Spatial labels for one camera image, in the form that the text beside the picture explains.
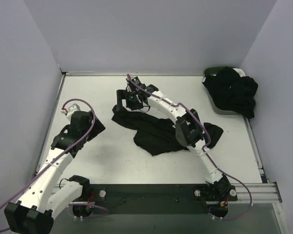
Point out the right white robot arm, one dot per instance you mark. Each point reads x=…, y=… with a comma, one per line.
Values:
x=189, y=131

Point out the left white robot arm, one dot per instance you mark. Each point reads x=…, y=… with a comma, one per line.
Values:
x=35, y=211

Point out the black printed t shirt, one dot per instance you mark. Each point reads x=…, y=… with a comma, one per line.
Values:
x=154, y=135

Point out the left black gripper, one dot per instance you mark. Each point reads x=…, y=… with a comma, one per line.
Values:
x=95, y=124

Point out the black t shirt pile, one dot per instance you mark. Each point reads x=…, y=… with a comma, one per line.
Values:
x=230, y=92

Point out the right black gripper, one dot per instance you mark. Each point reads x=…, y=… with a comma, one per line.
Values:
x=122, y=98

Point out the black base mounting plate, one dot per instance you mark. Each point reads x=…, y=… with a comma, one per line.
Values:
x=154, y=199

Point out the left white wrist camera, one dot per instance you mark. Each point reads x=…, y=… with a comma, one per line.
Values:
x=70, y=110

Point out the white t shirt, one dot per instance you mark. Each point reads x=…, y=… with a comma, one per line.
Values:
x=240, y=72

